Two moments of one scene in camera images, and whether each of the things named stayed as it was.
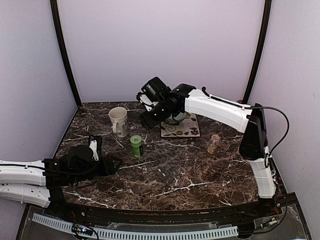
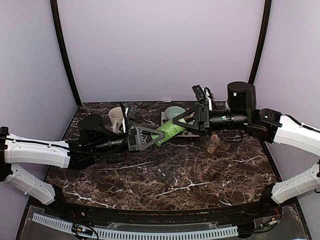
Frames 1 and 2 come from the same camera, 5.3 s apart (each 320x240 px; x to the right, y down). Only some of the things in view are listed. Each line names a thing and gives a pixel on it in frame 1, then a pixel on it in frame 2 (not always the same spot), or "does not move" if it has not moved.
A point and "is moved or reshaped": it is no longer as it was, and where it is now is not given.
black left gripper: [109, 169] to [131, 140]
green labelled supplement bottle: [136, 142] is moved or reshaped
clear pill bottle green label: [212, 147] does not move
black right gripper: [147, 121] to [200, 112]
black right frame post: [261, 50] does not move
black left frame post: [54, 8] does not move
